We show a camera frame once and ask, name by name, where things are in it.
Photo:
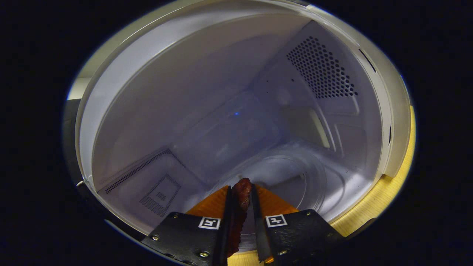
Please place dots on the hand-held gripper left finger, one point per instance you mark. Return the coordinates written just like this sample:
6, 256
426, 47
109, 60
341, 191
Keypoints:
226, 221

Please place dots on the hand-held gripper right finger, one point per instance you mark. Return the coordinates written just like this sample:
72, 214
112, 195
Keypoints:
258, 229

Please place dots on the dark red meat slice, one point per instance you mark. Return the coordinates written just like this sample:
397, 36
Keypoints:
242, 195

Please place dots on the glass turntable plate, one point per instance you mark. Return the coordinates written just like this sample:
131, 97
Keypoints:
288, 173

